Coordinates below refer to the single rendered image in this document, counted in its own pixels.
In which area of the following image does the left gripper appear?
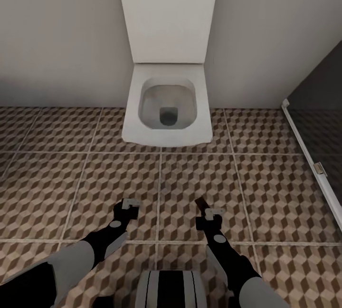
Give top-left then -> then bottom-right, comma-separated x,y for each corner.
114,202 -> 139,221

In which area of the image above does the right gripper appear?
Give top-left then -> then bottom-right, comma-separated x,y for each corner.
196,215 -> 221,235

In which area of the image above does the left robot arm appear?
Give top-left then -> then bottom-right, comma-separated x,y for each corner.
0,198 -> 143,308

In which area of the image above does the robot trunk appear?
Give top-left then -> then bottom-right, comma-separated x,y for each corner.
135,270 -> 207,308

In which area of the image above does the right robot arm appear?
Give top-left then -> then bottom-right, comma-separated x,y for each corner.
196,207 -> 293,308

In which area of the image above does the mousetrap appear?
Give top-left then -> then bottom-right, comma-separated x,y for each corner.
194,197 -> 210,216

